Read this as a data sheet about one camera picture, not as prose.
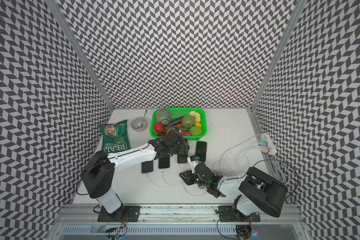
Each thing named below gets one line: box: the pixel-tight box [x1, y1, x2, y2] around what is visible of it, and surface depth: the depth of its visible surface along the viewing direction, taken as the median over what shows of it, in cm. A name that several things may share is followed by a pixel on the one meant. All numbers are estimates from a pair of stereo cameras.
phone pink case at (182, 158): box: [177, 154, 188, 164], surface depth 82 cm
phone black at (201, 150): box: [195, 141, 207, 162], surface depth 98 cm
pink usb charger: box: [261, 145, 270, 154], surface depth 97 cm
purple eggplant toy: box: [169, 116, 185, 126], surface depth 105 cm
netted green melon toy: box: [156, 108, 172, 126], surface depth 101 cm
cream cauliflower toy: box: [189, 110, 201, 122], surface depth 107 cm
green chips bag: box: [98, 119, 131, 154], surface depth 98 cm
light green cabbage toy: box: [188, 125, 203, 136], surface depth 97 cm
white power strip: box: [261, 133, 278, 155], surface depth 98 cm
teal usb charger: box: [258, 139, 268, 146], surface depth 99 cm
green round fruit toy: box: [181, 114, 196, 129], surface depth 104 cm
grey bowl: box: [131, 117, 148, 132], surface depth 107 cm
